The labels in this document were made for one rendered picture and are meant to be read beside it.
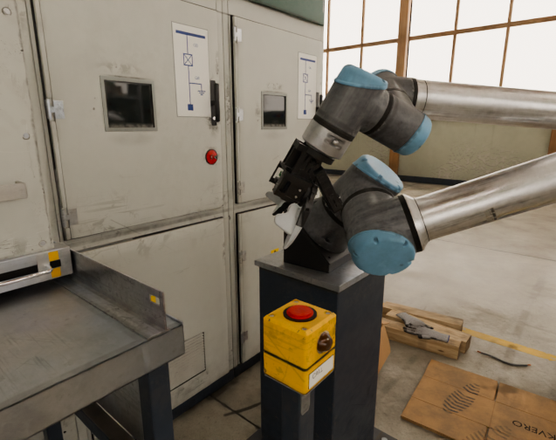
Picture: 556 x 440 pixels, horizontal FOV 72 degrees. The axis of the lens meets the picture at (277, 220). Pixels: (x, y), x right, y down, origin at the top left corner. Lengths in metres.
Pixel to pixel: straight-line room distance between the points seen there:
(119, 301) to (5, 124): 0.38
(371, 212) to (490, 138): 7.28
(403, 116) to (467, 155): 7.51
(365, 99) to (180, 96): 0.84
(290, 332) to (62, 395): 0.31
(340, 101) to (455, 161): 7.65
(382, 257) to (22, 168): 0.78
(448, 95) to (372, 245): 0.37
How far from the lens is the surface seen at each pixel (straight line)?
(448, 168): 8.39
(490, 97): 1.01
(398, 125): 0.78
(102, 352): 0.65
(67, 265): 0.91
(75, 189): 1.26
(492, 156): 8.19
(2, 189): 0.82
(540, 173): 1.02
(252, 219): 1.72
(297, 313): 0.57
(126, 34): 1.36
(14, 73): 0.87
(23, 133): 0.87
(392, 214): 0.95
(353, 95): 0.73
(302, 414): 0.65
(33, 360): 0.67
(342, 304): 1.12
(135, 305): 0.72
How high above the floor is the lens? 1.17
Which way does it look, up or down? 14 degrees down
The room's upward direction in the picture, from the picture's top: straight up
